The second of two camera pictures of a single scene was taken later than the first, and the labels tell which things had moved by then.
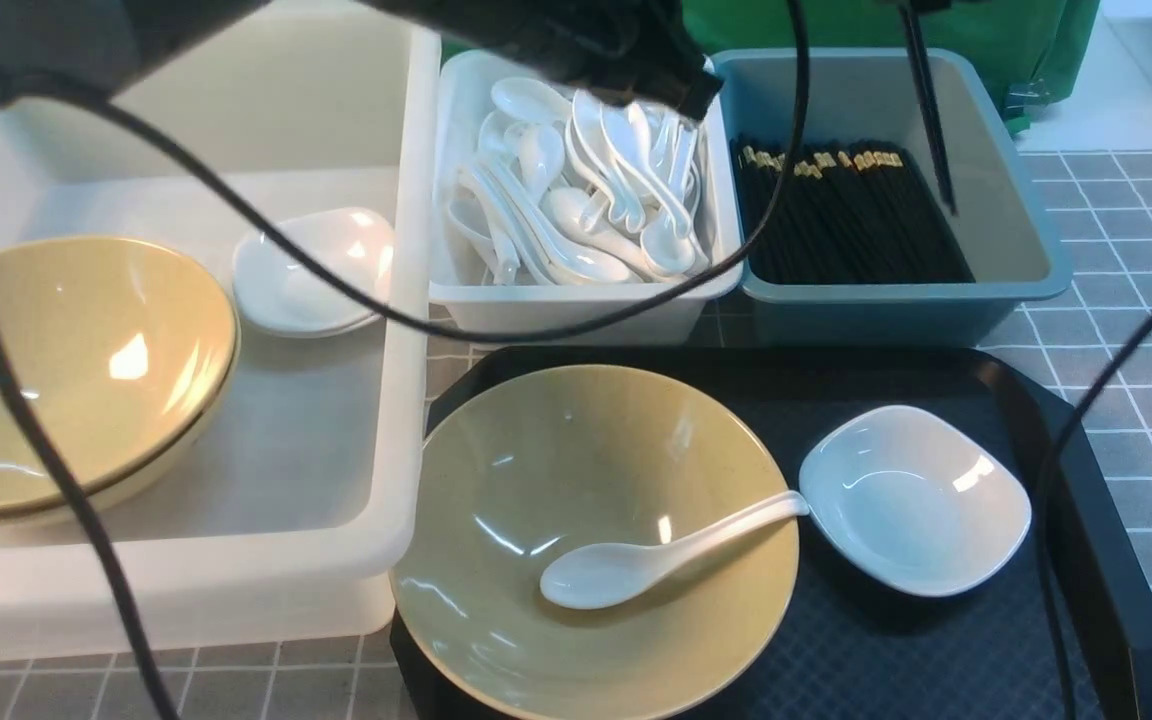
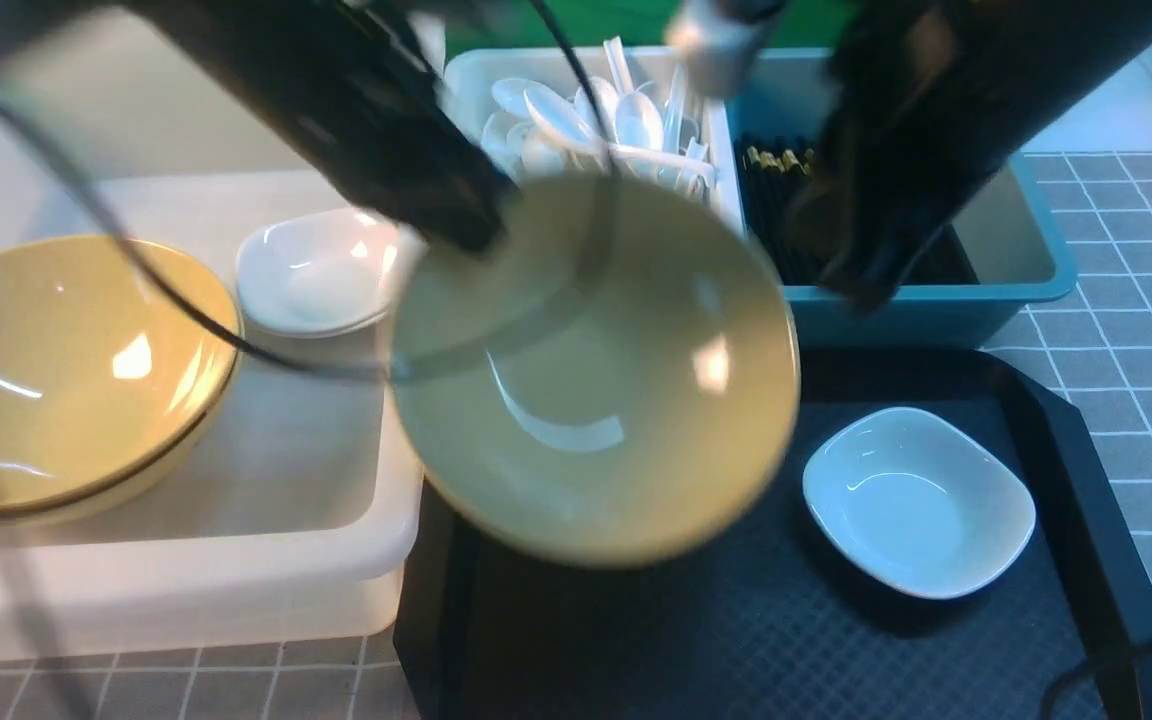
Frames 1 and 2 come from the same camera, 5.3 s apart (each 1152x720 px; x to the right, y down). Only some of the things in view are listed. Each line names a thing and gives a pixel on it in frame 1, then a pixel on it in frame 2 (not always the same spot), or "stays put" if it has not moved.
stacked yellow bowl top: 124,347 stays put
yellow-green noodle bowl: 576,455 -> 613,386
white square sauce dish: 905,504 stays put
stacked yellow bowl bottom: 155,465 stays put
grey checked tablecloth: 1137,224 stays put
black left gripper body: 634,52 -> 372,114
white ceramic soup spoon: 591,576 -> 560,117
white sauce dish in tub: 277,293 stays put
